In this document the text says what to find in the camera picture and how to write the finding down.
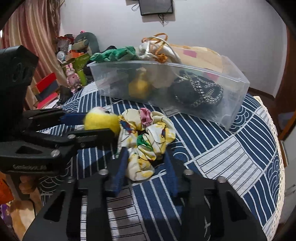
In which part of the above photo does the yellow felt ball toy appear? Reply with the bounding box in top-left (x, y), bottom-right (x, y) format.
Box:
top-left (84, 106), bottom-right (120, 137)

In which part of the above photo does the floral fabric scrunchie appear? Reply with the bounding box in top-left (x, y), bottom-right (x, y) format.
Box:
top-left (117, 108), bottom-right (176, 182)

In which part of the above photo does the green knitted soft toy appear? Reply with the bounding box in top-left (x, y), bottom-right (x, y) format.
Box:
top-left (90, 46), bottom-right (139, 63)

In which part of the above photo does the yellow green sponge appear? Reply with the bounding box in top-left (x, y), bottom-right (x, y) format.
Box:
top-left (128, 68), bottom-right (152, 100)

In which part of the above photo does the white orange drawstring pouch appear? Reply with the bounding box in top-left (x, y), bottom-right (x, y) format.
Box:
top-left (136, 33), bottom-right (182, 64)

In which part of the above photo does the person's left hand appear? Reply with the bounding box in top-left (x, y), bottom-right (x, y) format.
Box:
top-left (19, 176), bottom-right (43, 212)

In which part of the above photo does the red flat box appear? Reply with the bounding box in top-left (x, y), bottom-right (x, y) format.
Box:
top-left (31, 72), bottom-right (56, 95)

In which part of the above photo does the pink bunny doll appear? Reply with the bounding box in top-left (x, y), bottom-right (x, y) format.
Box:
top-left (66, 63), bottom-right (82, 94)

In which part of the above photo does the green cardboard box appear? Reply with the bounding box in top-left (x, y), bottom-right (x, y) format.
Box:
top-left (61, 53), bottom-right (90, 86)

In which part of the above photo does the blue white patterned cloth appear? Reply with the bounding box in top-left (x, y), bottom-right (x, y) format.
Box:
top-left (38, 81), bottom-right (286, 241)

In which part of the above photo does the grey plush toy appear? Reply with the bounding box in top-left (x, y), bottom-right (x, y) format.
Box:
top-left (72, 32), bottom-right (100, 56)

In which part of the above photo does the red striped curtain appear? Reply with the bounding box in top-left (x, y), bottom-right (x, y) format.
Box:
top-left (1, 1), bottom-right (67, 109)

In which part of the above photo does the clear plastic storage bin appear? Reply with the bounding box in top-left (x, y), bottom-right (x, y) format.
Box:
top-left (88, 56), bottom-right (250, 129)

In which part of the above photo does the small wall monitor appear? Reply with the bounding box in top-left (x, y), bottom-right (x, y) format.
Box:
top-left (138, 0), bottom-right (174, 16)

